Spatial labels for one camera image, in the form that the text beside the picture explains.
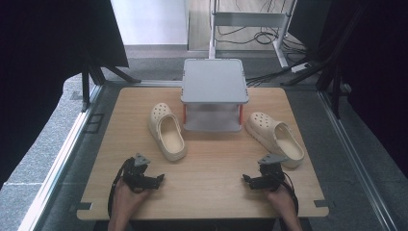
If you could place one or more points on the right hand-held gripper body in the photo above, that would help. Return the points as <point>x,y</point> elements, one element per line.
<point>272,174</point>

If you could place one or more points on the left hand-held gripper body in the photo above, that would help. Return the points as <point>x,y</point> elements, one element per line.
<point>136,174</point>

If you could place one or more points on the cream clog shoe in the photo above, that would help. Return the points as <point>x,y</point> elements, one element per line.
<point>168,134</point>
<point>279,138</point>

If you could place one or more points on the grey two-tier shoe rack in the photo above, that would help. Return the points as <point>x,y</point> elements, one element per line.
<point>213,82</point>

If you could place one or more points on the black tripod stand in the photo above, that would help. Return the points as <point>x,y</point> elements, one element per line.
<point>330,73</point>
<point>93,73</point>

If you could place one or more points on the white power strip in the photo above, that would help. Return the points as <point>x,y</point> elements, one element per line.
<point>300,67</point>

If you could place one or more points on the dark curtain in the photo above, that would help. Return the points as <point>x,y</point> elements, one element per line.
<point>372,64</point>
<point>48,64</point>

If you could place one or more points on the white metal stand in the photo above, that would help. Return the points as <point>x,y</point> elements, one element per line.
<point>247,20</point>

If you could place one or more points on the aluminium frame rail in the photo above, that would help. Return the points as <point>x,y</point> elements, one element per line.
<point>356,160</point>
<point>57,166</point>

